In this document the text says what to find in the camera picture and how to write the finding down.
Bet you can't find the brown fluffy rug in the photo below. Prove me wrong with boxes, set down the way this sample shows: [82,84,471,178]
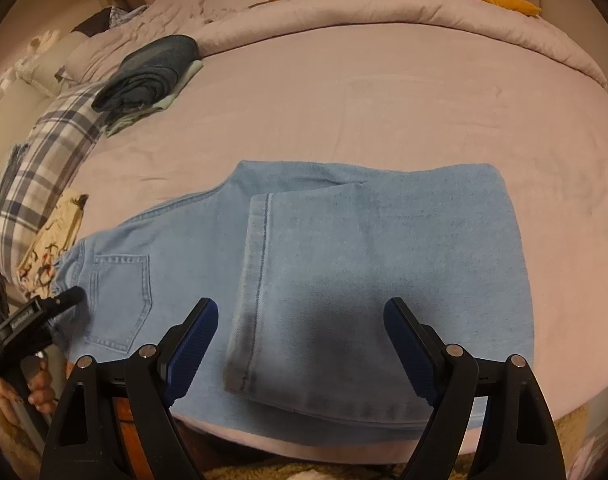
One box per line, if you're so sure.
[0,404,589,479]

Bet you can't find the folded pale green garment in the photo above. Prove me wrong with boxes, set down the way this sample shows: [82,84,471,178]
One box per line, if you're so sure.
[100,61,203,138]

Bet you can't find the pink bed sheet mattress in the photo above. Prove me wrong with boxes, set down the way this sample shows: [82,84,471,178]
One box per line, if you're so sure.
[74,24,608,464]

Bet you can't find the light blue denim pants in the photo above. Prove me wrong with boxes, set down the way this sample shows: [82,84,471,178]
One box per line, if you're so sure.
[54,162,534,445]

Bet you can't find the blue white plaid cloth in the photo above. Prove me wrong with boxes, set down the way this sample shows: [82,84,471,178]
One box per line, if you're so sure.
[0,82,104,285]

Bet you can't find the beige pillow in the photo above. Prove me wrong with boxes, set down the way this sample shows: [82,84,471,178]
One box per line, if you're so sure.
[19,32,88,98]

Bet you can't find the pink quilted comforter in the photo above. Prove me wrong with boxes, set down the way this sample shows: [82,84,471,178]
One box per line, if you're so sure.
[64,0,607,84]

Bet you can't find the cream patterned cloth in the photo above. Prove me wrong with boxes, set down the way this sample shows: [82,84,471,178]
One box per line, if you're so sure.
[16,188,88,299]

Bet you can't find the person's left hand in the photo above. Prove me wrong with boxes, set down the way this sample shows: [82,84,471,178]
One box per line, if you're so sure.
[0,356,60,416]

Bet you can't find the folded dark navy garment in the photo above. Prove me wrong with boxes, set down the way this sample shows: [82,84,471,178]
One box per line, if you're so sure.
[91,35,201,114]

